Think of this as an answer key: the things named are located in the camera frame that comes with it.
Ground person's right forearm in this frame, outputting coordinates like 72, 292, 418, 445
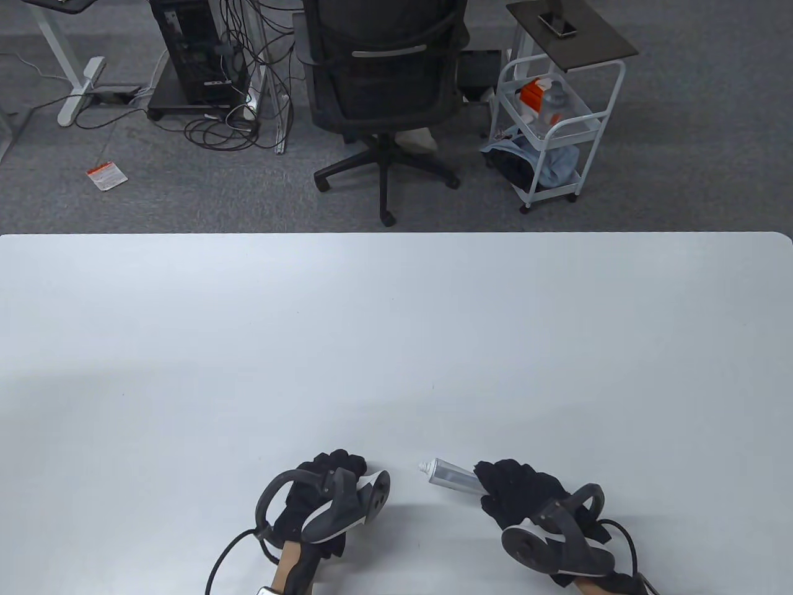
551, 573, 648, 595

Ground glove-mounted black controller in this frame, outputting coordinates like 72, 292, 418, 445
255, 468, 392, 547
500, 483, 618, 579

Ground black computer tower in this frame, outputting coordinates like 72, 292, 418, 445
149, 0, 252, 107

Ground person's left hand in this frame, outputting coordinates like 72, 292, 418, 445
273, 450, 372, 562

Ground black left controller cable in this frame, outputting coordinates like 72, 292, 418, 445
205, 527, 279, 595

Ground right glove-mounted black controller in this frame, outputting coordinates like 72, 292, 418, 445
500, 483, 618, 579

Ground person's left forearm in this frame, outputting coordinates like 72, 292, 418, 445
270, 540, 318, 595

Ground white rolling utility cart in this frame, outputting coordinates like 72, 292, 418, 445
486, 52, 627, 215

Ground black controller cable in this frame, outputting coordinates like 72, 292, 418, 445
600, 519, 642, 577
205, 527, 279, 595

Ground black mesh office chair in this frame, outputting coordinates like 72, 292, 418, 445
292, 0, 470, 227

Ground white desk leg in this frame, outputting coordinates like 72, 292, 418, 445
36, 0, 108, 128

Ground person's right hand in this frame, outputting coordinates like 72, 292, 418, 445
473, 459, 613, 562

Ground tangle of black cables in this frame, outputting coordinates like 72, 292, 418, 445
185, 0, 305, 153

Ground clear plastic bottle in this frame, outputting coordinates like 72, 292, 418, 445
538, 77, 588, 136

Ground black smartphone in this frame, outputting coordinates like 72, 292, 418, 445
537, 13, 579, 40

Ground left glove-mounted black controller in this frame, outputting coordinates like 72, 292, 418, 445
255, 468, 392, 547

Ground red and white paper tag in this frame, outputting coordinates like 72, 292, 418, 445
85, 161, 129, 193

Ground silver tube with white cap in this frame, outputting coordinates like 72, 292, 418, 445
417, 458, 491, 497

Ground black rolling computer stand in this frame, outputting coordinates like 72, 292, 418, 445
147, 61, 261, 122

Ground grey metal desk leg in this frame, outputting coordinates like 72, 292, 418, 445
255, 0, 290, 155

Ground dark brown cart top board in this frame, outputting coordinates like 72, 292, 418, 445
506, 0, 640, 71

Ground black right controller cable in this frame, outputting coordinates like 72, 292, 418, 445
600, 519, 642, 577

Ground blue and black cloth bundle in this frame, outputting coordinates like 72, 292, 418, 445
484, 136, 581, 192

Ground orange and white box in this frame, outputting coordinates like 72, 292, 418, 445
519, 80, 547, 114

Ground black desk top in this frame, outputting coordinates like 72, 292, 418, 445
20, 0, 98, 15

